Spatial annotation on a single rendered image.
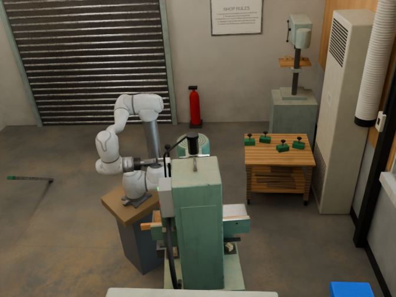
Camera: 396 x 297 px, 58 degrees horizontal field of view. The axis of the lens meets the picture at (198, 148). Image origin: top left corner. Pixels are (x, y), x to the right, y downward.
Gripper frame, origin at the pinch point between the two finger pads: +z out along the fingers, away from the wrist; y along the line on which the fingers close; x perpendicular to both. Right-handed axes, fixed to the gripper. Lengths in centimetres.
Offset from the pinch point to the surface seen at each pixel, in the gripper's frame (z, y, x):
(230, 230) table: 33, -19, -44
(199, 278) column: 12, 11, -63
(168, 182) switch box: 1.8, 40.0, -13.3
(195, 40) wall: 28, -237, 176
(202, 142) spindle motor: 19.2, 19.6, 6.3
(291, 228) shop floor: 100, -139, -59
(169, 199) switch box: 1.9, 41.3, -21.0
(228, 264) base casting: 29, -9, -62
